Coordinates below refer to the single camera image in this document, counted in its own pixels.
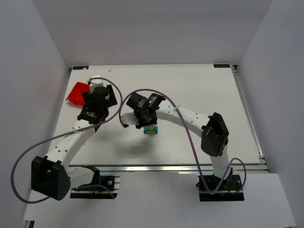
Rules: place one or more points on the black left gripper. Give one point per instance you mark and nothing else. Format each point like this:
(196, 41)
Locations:
(110, 95)

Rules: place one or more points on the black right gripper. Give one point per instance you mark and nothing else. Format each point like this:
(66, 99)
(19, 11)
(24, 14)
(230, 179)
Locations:
(147, 123)

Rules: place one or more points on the red plastic bin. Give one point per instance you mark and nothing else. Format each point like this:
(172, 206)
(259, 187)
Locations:
(75, 96)

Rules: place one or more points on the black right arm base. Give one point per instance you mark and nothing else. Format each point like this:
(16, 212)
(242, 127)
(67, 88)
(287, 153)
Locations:
(226, 192)

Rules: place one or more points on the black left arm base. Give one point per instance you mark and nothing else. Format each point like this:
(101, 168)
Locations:
(99, 185)

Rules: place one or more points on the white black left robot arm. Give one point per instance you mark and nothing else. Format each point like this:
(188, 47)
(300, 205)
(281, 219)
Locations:
(50, 174)

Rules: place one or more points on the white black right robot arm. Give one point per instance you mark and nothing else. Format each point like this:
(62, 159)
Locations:
(210, 128)

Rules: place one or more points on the long teal wood block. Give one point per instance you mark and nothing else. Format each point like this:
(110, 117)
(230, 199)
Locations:
(154, 131)

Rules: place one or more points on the blue label sticker left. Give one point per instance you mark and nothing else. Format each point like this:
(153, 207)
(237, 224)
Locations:
(80, 67)

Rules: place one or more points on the blue label sticker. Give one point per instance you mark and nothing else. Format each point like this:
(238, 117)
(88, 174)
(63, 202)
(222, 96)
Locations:
(221, 65)
(80, 67)

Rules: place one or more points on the blue label sticker right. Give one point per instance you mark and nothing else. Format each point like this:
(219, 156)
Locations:
(221, 65)

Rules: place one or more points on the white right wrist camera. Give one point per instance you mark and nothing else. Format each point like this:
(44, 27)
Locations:
(128, 119)

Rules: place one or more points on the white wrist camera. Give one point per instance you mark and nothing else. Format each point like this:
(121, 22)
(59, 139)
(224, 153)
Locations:
(94, 82)
(128, 119)

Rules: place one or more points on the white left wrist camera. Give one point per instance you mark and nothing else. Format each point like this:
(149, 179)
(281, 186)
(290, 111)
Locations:
(94, 82)

